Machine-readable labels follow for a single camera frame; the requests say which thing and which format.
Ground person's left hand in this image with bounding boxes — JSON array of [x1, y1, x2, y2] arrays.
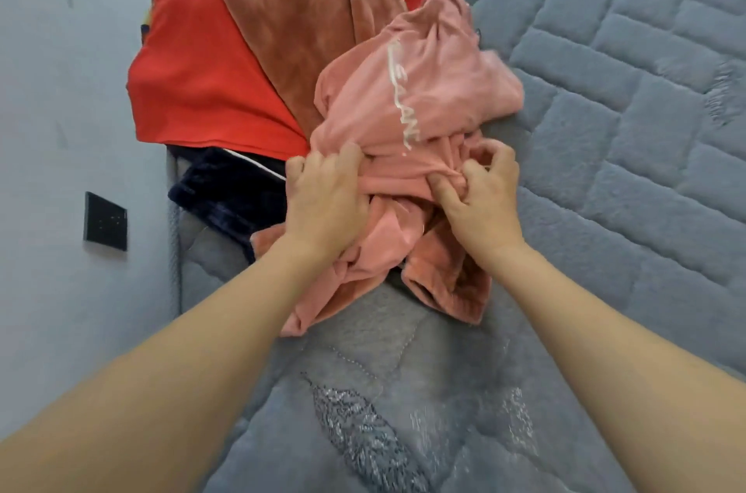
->
[[283, 142, 372, 267]]

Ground person's right hand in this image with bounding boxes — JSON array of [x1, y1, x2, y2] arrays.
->
[[425, 137, 528, 272]]

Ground navy velvet pyjama top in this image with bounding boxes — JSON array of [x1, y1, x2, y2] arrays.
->
[[169, 146, 291, 263]]

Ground pink pajama shirt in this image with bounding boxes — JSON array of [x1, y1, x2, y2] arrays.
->
[[250, 0, 526, 337]]

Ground red garment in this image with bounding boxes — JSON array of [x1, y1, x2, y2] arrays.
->
[[126, 0, 431, 162]]

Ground person's right forearm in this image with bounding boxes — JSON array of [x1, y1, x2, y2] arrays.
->
[[490, 240, 746, 493]]

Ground person's left forearm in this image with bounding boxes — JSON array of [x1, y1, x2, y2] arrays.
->
[[0, 236, 316, 493]]

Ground grey quilted mattress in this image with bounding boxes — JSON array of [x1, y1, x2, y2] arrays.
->
[[175, 0, 746, 493]]

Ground black square patch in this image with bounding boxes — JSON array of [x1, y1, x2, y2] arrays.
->
[[84, 191, 130, 253]]

